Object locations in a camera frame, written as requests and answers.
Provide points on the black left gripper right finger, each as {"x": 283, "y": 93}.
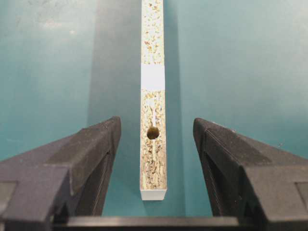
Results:
{"x": 249, "y": 179}

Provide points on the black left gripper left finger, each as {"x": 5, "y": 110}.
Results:
{"x": 67, "y": 177}

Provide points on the white particle board strip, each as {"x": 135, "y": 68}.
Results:
{"x": 153, "y": 145}

